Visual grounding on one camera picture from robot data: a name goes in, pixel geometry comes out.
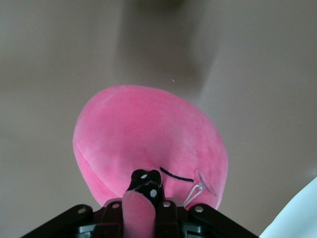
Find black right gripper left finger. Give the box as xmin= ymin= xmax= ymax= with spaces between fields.
xmin=22 ymin=197 xmax=124 ymax=238

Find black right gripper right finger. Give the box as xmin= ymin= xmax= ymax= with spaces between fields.
xmin=157 ymin=198 xmax=261 ymax=238

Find white box lid grey clips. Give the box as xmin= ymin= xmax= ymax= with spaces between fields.
xmin=260 ymin=173 xmax=317 ymax=238

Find pink plush toy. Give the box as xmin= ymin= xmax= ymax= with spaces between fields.
xmin=73 ymin=84 xmax=228 ymax=238

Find brown table cover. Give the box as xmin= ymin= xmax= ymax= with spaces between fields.
xmin=0 ymin=0 xmax=317 ymax=238

